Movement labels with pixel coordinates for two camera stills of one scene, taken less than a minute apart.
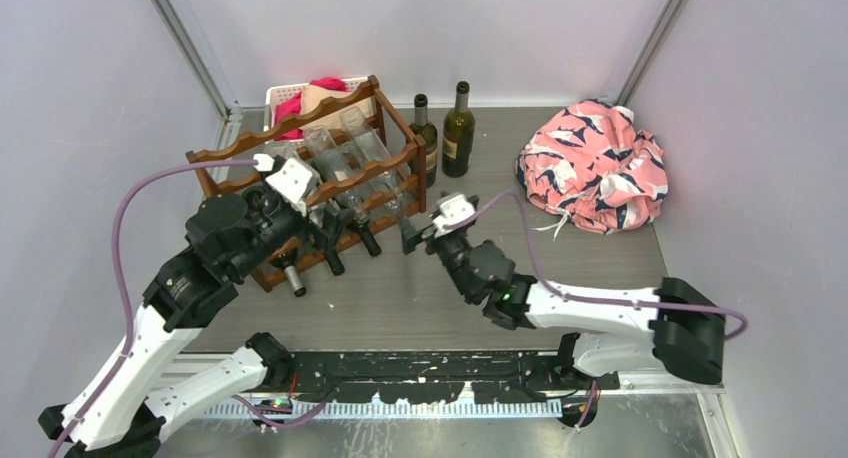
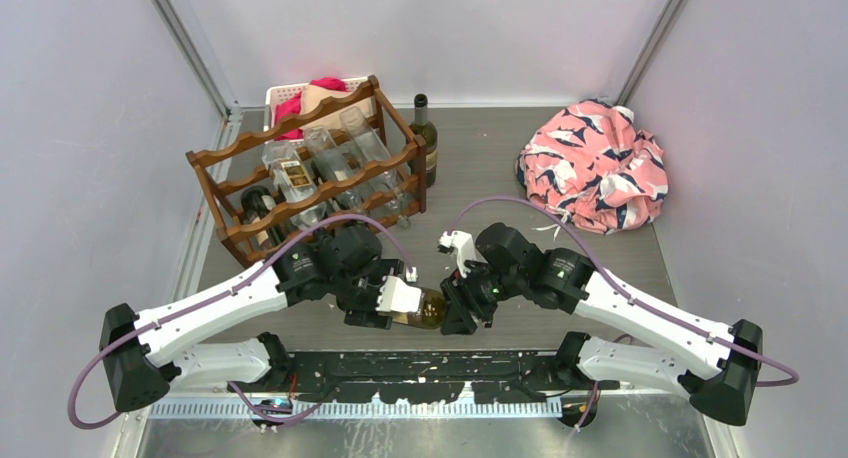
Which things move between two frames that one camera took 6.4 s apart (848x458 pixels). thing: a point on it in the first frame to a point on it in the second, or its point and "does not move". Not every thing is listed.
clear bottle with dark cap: [315, 202] to [290, 171]
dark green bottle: [428, 132] does not move
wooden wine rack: [317, 181] does not move
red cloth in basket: [292, 106] does not move
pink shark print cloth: [592, 167] does not move
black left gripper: [331, 230] to [366, 313]
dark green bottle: [458, 135] to [430, 314]
